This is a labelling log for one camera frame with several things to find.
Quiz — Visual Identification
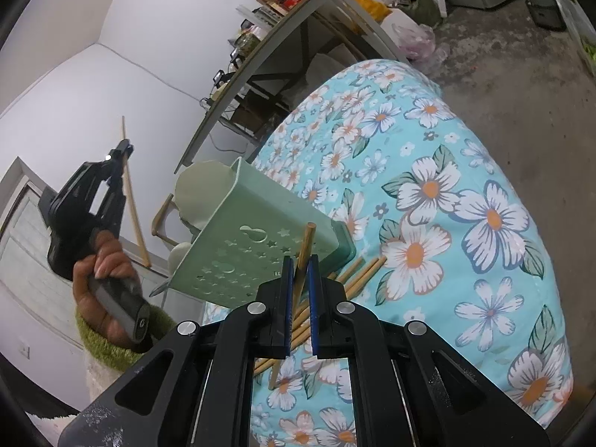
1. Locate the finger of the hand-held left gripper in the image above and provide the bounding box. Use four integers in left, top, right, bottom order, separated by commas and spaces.
106, 139, 135, 189

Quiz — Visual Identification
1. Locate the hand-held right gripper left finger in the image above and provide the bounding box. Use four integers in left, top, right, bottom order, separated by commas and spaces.
58, 255, 295, 447

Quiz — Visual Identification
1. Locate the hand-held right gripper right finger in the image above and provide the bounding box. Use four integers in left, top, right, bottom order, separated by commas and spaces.
310, 255, 550, 447

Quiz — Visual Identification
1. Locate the bundle of wooden chopsticks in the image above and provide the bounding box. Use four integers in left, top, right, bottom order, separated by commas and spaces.
254, 256, 387, 375

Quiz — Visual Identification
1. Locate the long wooden chopstick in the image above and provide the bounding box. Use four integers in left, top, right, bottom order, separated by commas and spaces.
121, 115, 152, 270
267, 223, 317, 391

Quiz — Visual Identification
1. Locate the green perforated utensil holder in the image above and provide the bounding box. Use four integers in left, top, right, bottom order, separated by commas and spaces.
163, 157, 357, 310

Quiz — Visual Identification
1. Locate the white spoon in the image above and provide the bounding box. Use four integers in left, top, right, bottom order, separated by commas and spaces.
168, 241, 193, 276

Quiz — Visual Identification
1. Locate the person's left forearm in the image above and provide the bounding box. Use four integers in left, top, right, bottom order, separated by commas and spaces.
74, 307, 178, 406

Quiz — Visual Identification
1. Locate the person's left hand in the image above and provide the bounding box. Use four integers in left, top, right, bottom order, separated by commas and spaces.
72, 230, 145, 348

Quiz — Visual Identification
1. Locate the white door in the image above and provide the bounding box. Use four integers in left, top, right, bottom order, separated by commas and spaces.
0, 156, 171, 355

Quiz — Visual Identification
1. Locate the wooden chair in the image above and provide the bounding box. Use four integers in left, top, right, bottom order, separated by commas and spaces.
151, 193, 187, 247

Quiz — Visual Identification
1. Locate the glass jar of green food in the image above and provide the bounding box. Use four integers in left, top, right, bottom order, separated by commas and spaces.
235, 28, 260, 52

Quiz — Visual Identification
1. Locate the grey desk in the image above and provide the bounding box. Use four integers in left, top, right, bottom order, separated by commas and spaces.
174, 0, 410, 178

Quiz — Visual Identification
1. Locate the blue floral blanket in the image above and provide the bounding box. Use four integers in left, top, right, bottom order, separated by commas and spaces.
202, 58, 576, 447

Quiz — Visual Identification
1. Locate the grey cushion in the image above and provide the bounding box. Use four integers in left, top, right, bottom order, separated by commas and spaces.
305, 51, 355, 98

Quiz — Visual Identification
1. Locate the pink white plastic bag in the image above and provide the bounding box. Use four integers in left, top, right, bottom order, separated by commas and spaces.
391, 21, 438, 61

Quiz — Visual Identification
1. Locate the yellow plastic bag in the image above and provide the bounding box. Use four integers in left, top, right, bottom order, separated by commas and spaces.
349, 0, 393, 22

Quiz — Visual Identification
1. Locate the olive green bag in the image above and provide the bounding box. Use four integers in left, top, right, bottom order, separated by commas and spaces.
405, 0, 443, 29

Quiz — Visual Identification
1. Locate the plastic bag of green vegetables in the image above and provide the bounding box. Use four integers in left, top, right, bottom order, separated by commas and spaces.
577, 37, 596, 75

